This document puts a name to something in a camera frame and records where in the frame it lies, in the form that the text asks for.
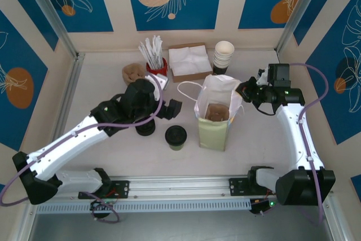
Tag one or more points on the black plastic cup lid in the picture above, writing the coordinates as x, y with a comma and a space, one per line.
175, 135

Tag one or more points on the brown pulp cup carrier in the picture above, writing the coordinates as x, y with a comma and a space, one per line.
215, 114

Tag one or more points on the white and green paper bag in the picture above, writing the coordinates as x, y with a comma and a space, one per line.
211, 136

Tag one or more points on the bundle of white straws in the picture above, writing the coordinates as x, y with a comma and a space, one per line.
152, 52

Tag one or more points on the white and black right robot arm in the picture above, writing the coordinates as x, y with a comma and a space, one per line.
294, 139

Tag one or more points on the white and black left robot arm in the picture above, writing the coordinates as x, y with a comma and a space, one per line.
70, 148

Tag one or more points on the stack of pulp cup carriers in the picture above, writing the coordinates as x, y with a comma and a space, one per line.
132, 73

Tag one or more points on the brown cardboard napkin box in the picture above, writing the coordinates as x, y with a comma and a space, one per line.
189, 77

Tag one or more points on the stack of paper cups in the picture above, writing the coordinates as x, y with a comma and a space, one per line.
224, 54

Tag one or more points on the red straw holder cup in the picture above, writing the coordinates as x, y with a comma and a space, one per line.
158, 67

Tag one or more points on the white paper napkins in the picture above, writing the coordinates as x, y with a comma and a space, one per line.
189, 59

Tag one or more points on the black controller board with LED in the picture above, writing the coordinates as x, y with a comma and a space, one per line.
101, 205
265, 205

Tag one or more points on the aluminium side frame rail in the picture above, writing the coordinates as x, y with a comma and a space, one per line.
72, 83

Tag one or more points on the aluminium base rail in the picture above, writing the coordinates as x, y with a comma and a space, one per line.
180, 186

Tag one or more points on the aluminium frame post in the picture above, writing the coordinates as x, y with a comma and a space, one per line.
53, 18
296, 12

